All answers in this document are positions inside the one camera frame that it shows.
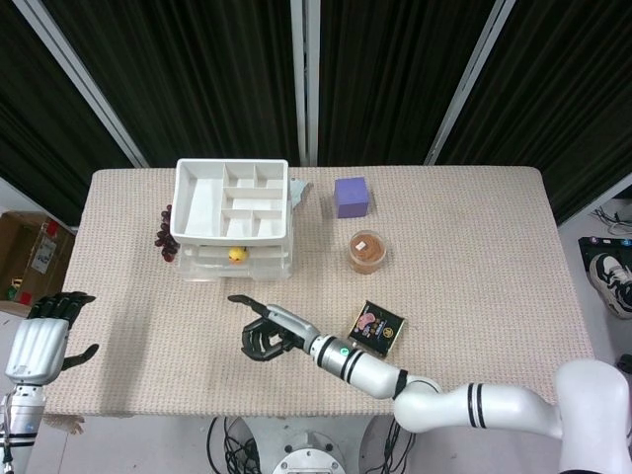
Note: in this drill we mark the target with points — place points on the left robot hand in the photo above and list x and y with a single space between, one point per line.
37 345

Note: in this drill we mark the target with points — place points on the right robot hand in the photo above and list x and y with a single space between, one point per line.
291 326

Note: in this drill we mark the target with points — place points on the clear plastic container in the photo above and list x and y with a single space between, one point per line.
266 251

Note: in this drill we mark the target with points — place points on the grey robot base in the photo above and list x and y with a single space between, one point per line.
311 454

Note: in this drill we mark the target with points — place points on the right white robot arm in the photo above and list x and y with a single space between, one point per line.
370 375

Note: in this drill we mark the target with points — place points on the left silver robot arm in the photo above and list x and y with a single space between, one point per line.
22 410

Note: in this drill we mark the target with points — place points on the yellow duck toy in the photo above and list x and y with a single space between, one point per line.
238 254

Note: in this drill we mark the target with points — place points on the clear jar of rubber bands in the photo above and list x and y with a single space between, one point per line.
368 249

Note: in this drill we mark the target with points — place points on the white plastic drawer unit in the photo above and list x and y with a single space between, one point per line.
202 207

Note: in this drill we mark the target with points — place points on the black luncheon meat can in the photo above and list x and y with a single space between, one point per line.
377 326

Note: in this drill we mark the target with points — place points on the brown cardboard box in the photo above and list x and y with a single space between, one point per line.
29 257

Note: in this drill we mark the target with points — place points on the purple foam cube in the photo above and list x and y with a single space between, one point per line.
351 197

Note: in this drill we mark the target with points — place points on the dark red grape bunch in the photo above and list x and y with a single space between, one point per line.
165 242

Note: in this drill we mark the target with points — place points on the beige waffle tablecloth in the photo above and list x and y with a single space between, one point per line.
444 276

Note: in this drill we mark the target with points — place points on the black and white sneaker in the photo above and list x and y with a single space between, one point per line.
612 276

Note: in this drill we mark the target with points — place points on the white frame post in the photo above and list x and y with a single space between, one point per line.
84 84
305 84
469 84

